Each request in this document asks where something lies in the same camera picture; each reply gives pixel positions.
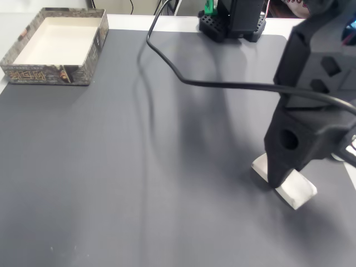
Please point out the white block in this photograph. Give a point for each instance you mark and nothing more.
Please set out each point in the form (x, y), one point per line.
(297, 192)

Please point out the bark-patterned cardboard box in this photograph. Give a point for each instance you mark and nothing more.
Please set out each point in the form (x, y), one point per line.
(50, 75)

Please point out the white tray with round recesses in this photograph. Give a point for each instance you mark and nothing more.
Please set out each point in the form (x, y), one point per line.
(351, 151)

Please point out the person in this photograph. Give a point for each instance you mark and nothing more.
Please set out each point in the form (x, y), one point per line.
(292, 5)

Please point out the green clamp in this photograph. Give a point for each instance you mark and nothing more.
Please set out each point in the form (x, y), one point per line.
(210, 7)

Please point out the grey table mat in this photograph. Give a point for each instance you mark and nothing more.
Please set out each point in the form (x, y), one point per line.
(111, 167)

